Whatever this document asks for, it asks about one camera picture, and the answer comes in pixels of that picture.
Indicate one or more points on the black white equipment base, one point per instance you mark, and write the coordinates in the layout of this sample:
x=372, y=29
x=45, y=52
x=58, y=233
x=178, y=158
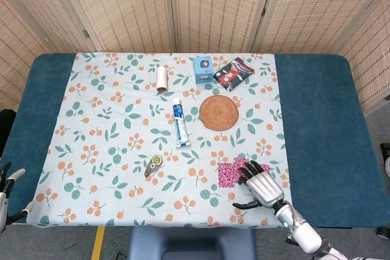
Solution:
x=386, y=159

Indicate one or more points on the floral print tablecloth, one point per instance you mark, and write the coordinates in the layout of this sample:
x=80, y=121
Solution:
x=91, y=114

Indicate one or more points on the bamboo folding screen panel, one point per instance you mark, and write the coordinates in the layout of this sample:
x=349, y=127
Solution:
x=310, y=7
x=219, y=7
x=15, y=59
x=128, y=7
x=368, y=59
x=39, y=4

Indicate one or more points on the round woven rattan coaster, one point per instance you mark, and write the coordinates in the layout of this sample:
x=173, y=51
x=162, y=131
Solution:
x=219, y=112

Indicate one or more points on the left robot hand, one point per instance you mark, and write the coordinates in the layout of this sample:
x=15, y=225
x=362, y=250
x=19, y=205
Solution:
x=3, y=205

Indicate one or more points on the yellow floor tape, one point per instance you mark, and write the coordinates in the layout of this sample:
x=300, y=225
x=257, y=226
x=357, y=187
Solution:
x=98, y=241

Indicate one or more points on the black red patterned box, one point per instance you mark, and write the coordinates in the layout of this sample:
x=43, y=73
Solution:
x=233, y=74

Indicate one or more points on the small blue cardboard box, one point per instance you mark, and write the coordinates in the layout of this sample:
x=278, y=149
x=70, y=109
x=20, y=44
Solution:
x=203, y=69

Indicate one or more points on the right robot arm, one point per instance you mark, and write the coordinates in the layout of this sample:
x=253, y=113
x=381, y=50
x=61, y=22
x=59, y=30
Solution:
x=304, y=235

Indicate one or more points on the blue white toothpaste tube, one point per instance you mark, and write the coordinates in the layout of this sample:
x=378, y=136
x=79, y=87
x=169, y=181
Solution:
x=180, y=123

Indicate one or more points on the blue-grey robot torso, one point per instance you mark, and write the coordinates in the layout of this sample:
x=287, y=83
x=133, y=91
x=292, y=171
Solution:
x=146, y=241

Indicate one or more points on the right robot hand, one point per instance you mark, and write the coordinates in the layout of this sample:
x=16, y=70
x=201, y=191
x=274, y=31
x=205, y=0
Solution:
x=265, y=190

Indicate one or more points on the correction tape dispenser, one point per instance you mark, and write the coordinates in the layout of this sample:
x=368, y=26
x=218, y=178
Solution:
x=153, y=165

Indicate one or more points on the cardboard tube roll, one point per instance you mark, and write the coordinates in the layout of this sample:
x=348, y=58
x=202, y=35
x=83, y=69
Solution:
x=162, y=78

